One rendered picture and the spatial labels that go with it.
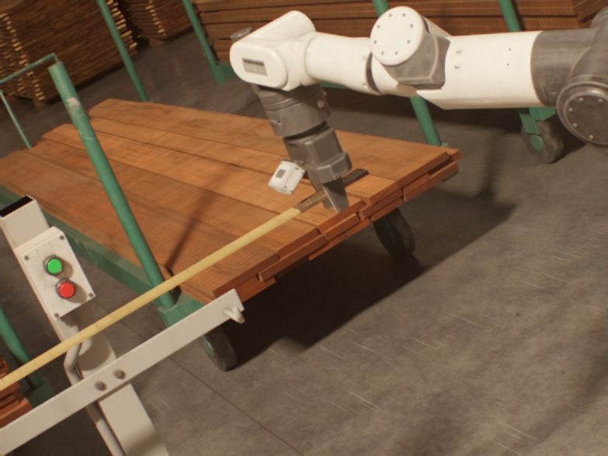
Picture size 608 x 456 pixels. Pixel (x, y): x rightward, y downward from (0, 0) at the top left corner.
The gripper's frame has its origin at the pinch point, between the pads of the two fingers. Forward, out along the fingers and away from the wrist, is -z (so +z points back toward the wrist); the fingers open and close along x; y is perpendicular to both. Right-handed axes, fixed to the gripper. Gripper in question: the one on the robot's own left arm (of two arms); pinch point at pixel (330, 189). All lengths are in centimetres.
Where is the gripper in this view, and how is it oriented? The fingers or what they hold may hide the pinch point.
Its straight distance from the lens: 161.0
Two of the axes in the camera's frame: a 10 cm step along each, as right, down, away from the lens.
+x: -4.6, -1.6, 8.8
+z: -3.7, -8.6, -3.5
